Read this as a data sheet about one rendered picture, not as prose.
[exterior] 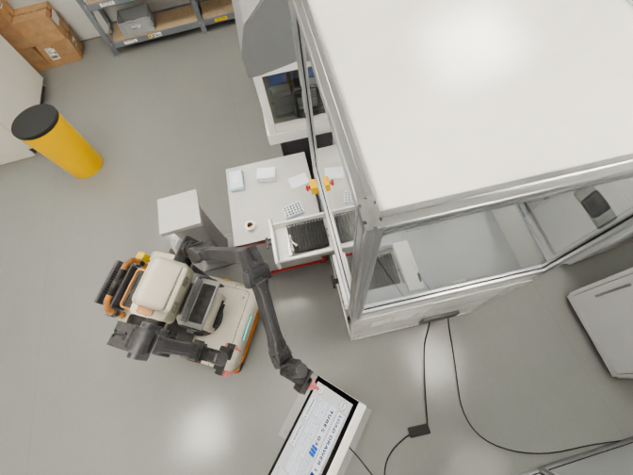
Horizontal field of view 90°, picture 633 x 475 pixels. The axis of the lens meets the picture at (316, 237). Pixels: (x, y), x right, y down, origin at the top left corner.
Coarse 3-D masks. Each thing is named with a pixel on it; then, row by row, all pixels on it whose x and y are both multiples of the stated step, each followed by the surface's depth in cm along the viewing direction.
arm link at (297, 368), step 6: (276, 360) 130; (288, 360) 132; (294, 360) 129; (300, 360) 128; (276, 366) 131; (282, 366) 130; (288, 366) 129; (294, 366) 126; (300, 366) 127; (306, 366) 129; (288, 372) 129; (294, 372) 126; (300, 372) 126; (306, 372) 128
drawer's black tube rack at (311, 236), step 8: (304, 224) 189; (312, 224) 188; (320, 224) 188; (296, 232) 187; (304, 232) 187; (312, 232) 190; (320, 232) 186; (296, 240) 185; (304, 240) 184; (312, 240) 184; (320, 240) 184; (328, 240) 183; (296, 248) 186; (304, 248) 186; (312, 248) 186
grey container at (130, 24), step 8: (128, 8) 404; (136, 8) 406; (144, 8) 408; (120, 16) 406; (128, 16) 411; (136, 16) 413; (144, 16) 416; (152, 16) 412; (120, 24) 391; (128, 24) 394; (136, 24) 396; (144, 24) 399; (152, 24) 402; (128, 32) 402; (136, 32) 405; (144, 32) 408
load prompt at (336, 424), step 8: (336, 416) 125; (344, 416) 123; (336, 424) 123; (328, 432) 124; (336, 432) 121; (328, 440) 121; (320, 448) 122; (328, 448) 119; (320, 456) 119; (320, 464) 117; (312, 472) 118
